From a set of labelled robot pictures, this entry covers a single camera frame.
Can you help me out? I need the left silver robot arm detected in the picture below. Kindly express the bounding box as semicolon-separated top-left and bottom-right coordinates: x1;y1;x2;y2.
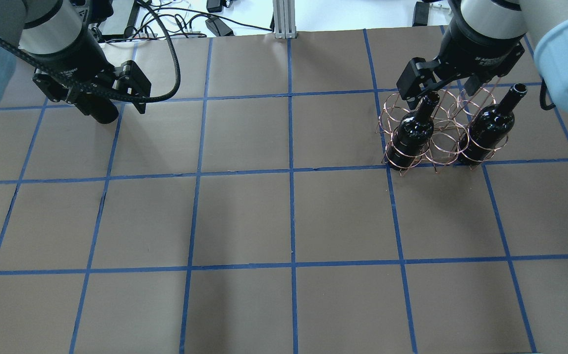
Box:
0;0;151;124

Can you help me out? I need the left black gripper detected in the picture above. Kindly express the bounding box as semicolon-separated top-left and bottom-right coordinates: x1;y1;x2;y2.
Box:
32;25;151;124

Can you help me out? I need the black power adapter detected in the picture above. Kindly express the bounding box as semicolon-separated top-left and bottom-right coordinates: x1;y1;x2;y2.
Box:
205;17;235;37

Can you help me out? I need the dark wine bottle in basket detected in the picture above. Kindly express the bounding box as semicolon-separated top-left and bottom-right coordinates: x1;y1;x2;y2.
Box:
386;92;440;171

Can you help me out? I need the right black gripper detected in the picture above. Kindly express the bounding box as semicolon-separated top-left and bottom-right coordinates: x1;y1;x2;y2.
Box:
396;22;526;110

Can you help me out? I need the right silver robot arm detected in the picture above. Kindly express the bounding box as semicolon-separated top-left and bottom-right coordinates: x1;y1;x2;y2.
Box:
396;0;568;112

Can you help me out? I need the aluminium frame post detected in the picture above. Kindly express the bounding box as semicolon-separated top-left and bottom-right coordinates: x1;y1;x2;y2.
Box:
272;0;298;39

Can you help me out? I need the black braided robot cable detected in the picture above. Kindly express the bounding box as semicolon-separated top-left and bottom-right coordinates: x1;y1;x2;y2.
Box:
0;0;181;104

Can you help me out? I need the copper wire wine basket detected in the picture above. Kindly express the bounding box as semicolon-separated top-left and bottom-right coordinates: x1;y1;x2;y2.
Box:
378;88;510;174

